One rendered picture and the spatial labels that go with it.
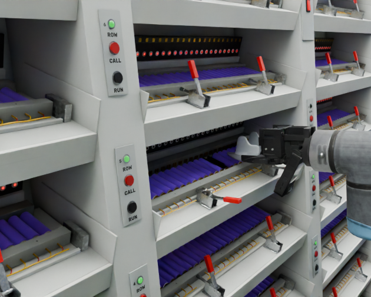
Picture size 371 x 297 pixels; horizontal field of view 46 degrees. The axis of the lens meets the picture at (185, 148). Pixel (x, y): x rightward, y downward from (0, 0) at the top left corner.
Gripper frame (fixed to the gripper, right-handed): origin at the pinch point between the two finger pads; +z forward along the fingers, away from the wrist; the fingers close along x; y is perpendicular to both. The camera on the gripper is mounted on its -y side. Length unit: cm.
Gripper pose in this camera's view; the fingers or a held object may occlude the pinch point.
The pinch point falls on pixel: (236, 155)
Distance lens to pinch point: 107.6
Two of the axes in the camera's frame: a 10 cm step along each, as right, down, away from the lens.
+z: -7.8, -0.4, 6.2
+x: -6.2, 1.9, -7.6
